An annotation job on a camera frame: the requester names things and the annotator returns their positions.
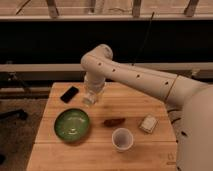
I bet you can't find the brown sausage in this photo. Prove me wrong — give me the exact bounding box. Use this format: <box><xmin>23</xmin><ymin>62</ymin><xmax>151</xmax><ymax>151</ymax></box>
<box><xmin>104</xmin><ymin>118</ymin><xmax>125</xmax><ymax>127</ymax></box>

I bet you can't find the green ceramic bowl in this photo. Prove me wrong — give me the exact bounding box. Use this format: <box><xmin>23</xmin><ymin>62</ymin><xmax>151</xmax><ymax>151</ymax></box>
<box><xmin>54</xmin><ymin>108</ymin><xmax>90</xmax><ymax>142</ymax></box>

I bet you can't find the black cable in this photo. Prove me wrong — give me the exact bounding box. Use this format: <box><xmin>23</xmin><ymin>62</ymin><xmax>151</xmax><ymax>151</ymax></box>
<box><xmin>131</xmin><ymin>11</ymin><xmax>156</xmax><ymax>66</ymax></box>

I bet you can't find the small white box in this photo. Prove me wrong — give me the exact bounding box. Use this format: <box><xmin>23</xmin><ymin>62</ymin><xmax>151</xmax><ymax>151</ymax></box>
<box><xmin>139</xmin><ymin>115</ymin><xmax>158</xmax><ymax>134</ymax></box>

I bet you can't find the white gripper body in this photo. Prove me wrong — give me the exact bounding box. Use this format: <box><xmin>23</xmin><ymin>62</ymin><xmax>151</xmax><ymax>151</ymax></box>
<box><xmin>84</xmin><ymin>75</ymin><xmax>105</xmax><ymax>93</ymax></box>

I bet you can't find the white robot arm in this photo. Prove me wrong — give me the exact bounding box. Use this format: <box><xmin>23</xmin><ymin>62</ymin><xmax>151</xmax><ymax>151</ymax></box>
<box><xmin>81</xmin><ymin>44</ymin><xmax>213</xmax><ymax>171</ymax></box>

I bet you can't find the black smartphone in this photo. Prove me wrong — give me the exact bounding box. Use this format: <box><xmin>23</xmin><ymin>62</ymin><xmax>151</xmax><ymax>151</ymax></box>
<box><xmin>60</xmin><ymin>86</ymin><xmax>79</xmax><ymax>103</ymax></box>

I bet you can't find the black chair base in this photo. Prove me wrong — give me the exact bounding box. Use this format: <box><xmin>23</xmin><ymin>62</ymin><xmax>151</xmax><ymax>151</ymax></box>
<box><xmin>0</xmin><ymin>109</ymin><xmax>28</xmax><ymax>120</ymax></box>

